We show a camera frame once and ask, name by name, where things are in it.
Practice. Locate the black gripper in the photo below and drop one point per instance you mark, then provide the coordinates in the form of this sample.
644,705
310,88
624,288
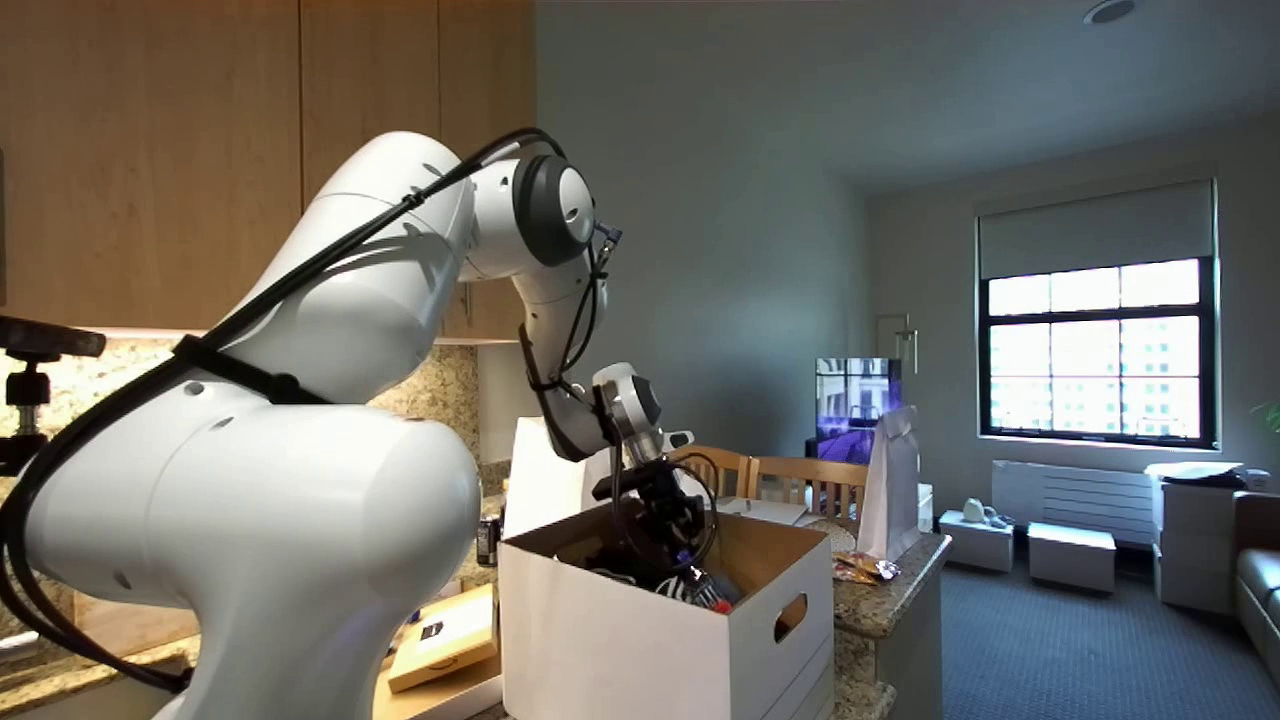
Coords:
644,514

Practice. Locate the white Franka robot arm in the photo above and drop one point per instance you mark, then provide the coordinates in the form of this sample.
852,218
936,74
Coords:
265,533

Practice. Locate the white cardboard box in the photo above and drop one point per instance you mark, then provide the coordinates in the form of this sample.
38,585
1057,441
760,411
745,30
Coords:
643,652

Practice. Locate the wooden chair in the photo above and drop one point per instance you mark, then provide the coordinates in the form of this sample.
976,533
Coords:
723,471
815,482

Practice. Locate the dark white-striped Adidas jacket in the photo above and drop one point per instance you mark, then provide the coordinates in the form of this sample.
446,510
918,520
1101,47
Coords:
700,593

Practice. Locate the white paper bag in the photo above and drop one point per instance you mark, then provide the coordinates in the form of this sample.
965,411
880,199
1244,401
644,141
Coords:
534,466

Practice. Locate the dark jar with cork lid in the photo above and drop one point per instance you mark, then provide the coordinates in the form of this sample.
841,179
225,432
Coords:
491,546

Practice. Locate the small colourful packet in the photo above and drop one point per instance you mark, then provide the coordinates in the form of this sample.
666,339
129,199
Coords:
866,571

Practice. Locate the brown flat board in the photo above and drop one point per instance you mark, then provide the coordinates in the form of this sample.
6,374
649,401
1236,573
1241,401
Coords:
426,705

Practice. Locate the white ottoman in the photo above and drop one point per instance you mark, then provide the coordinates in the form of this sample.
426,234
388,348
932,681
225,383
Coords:
976,546
1068,559

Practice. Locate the white radiator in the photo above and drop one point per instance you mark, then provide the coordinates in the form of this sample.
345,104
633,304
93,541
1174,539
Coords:
1066,496

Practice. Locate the black-framed window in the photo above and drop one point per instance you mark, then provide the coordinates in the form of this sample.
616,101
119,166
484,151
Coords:
1095,346

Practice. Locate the grey roller blind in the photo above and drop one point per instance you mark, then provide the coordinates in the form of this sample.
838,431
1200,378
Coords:
1095,225

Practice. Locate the white low cabinet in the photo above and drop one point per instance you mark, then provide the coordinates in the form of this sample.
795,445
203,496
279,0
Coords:
1194,541

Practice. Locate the grey sofa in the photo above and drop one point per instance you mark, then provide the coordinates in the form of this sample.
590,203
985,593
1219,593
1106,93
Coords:
1261,603

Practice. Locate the wooden wall cabinets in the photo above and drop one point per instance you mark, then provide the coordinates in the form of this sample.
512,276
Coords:
163,134

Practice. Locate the black camera tripod mount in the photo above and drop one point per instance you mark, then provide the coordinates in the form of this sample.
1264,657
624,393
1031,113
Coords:
41,341

